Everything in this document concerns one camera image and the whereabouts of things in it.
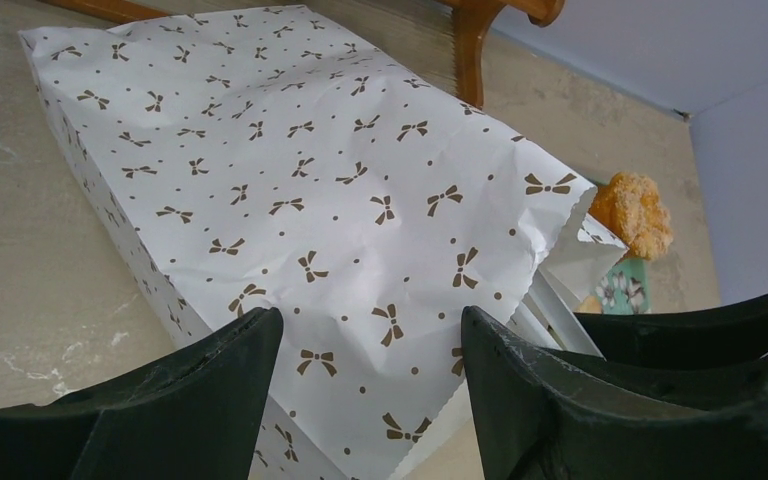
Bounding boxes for orange fake bread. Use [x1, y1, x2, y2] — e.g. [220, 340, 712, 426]
[588, 171, 674, 261]

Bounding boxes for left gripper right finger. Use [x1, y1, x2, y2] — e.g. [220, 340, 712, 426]
[461, 307, 768, 479]

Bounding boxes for metal tongs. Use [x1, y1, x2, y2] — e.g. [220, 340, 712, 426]
[508, 271, 604, 359]

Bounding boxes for wooden shelf rack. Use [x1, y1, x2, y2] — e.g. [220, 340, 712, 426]
[47, 0, 565, 109]

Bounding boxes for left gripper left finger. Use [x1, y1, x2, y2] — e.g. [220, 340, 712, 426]
[0, 308, 284, 479]

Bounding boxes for white patterned paper bag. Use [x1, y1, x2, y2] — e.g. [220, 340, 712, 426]
[20, 5, 626, 479]

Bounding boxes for green floral tray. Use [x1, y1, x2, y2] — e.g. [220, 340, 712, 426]
[575, 257, 651, 315]

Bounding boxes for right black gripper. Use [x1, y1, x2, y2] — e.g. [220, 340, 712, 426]
[576, 294, 768, 370]

